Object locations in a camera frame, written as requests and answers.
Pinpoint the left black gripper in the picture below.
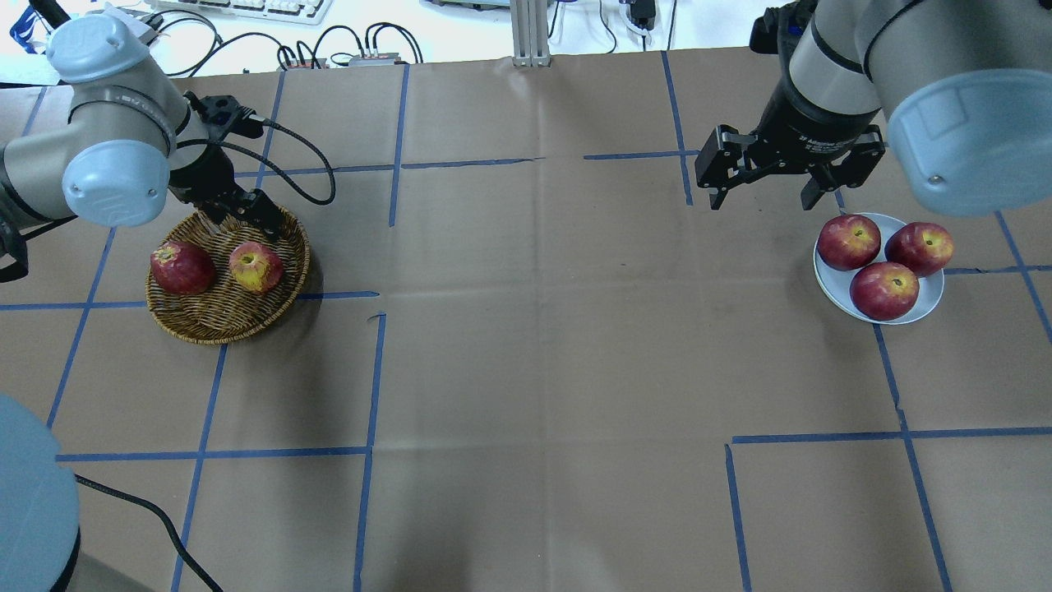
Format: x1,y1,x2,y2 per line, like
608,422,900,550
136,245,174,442
168,138,284,241

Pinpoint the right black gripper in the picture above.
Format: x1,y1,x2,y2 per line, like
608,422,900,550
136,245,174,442
694,95,887,210

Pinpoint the yellow-red apple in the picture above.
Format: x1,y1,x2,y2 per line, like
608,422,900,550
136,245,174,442
227,241,284,294

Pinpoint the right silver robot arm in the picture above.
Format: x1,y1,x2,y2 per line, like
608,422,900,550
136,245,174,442
695,1,1051,216

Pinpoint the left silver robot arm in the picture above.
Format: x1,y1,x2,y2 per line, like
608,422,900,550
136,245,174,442
1,12,284,282

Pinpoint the dark red apple in basket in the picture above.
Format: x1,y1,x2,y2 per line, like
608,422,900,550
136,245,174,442
150,240,217,295

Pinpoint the red apple on plate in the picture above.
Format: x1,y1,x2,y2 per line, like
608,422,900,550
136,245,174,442
849,261,921,321
884,222,957,278
816,215,883,272

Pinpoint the woven wicker basket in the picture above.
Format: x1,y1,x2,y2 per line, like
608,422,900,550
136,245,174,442
145,206,312,345

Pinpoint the light blue plate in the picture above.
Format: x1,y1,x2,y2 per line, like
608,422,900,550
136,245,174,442
813,212,946,326

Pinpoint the white keyboard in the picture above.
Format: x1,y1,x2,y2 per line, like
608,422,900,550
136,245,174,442
146,1,335,25

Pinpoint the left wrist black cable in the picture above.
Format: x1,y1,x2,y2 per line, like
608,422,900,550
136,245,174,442
177,119,337,206

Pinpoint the aluminium frame post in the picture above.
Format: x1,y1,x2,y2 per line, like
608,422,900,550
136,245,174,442
510,0,551,67

